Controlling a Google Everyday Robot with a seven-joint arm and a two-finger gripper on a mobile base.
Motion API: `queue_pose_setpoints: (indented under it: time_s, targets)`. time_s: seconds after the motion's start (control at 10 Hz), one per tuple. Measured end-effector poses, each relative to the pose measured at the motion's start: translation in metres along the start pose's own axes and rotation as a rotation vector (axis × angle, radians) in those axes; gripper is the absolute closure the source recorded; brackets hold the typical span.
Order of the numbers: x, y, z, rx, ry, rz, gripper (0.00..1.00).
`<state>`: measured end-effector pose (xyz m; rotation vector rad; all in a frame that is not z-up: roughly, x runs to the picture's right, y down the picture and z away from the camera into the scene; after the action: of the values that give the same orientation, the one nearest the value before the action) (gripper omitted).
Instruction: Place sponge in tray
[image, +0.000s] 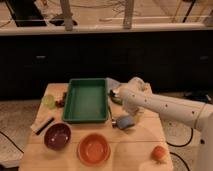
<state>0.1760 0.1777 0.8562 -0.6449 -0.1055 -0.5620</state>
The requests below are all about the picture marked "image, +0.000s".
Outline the green toy with figures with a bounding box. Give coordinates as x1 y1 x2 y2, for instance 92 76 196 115
109 90 122 105

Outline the orange bowl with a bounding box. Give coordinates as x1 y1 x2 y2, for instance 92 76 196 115
77 133 111 167

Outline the dark red small toy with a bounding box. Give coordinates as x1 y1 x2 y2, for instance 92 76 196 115
55 92 67 108

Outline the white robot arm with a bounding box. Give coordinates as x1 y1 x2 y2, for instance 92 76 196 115
118 77 213 171

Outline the green plastic tray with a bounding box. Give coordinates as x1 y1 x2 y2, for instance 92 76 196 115
62 78 108 124

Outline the yellow-green cup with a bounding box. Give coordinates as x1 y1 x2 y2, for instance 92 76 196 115
42 94 55 109

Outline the metal fork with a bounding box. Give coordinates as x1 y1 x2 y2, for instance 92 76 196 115
108 105 117 128

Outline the wooden table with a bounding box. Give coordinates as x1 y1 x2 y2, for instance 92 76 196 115
18 82 174 171

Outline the orange fruit toy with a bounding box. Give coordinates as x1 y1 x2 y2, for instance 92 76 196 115
151 146 167 163

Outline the purple bowl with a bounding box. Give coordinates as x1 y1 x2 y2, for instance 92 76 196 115
44 123 71 150

